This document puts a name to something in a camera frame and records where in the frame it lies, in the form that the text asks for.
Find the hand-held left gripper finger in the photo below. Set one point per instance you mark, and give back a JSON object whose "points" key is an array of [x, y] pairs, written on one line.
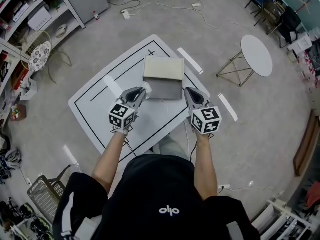
{"points": [[142, 98], [131, 91]]}

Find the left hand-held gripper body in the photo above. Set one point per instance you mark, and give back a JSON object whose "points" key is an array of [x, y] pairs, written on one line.
{"points": [[122, 116]]}

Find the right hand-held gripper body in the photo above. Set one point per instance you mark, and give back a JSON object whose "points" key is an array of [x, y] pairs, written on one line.
{"points": [[206, 120]]}

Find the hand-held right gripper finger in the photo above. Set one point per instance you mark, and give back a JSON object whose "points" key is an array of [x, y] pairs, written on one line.
{"points": [[188, 101], [205, 97]]}

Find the clear plastic bag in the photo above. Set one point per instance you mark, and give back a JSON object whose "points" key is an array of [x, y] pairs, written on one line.
{"points": [[147, 87]]}

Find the grey box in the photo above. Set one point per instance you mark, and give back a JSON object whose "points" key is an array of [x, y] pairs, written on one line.
{"points": [[165, 89]]}

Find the person's right forearm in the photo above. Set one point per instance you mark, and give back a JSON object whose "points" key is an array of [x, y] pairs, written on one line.
{"points": [[205, 164]]}

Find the person's left forearm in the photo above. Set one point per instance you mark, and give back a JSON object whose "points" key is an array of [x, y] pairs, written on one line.
{"points": [[110, 156]]}

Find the brown bin with trash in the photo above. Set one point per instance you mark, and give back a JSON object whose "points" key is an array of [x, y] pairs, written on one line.
{"points": [[18, 112]]}

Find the white table with black lines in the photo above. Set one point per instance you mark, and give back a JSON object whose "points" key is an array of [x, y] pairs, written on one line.
{"points": [[100, 101]]}

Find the round white side table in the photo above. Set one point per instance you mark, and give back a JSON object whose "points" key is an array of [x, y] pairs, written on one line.
{"points": [[257, 56]]}

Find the white power strip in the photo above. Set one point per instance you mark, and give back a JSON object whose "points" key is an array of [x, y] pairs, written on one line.
{"points": [[223, 188], [126, 14], [196, 5]]}

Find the person's black shirt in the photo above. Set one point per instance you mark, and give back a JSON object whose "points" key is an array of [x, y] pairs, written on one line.
{"points": [[155, 184]]}

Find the white bottle with red cap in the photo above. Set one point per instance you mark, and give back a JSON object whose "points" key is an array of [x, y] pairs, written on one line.
{"points": [[96, 16]]}

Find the white plastic bin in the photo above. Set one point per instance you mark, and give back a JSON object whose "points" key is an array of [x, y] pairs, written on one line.
{"points": [[28, 90]]}

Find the grey metal cabinet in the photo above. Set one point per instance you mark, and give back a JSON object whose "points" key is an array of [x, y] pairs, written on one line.
{"points": [[85, 1]]}

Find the brown wooden boards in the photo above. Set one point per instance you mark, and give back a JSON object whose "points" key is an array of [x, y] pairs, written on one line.
{"points": [[306, 144]]}

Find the olive chair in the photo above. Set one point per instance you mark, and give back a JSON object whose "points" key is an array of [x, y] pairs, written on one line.
{"points": [[272, 14]]}

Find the small white cabinet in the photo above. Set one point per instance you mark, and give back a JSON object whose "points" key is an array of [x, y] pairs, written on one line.
{"points": [[301, 42]]}

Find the black chair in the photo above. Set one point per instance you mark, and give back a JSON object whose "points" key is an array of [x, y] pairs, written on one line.
{"points": [[290, 24]]}

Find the grey metal mesh basket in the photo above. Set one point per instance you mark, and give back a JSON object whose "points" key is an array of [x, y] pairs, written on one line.
{"points": [[42, 199]]}

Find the white headset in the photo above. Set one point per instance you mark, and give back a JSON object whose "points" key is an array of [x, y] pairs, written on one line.
{"points": [[13, 157]]}

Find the white metal shelf rack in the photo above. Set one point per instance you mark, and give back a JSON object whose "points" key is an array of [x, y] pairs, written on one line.
{"points": [[15, 41]]}

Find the wooden coat rack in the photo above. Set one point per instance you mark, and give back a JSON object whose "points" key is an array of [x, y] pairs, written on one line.
{"points": [[303, 5]]}

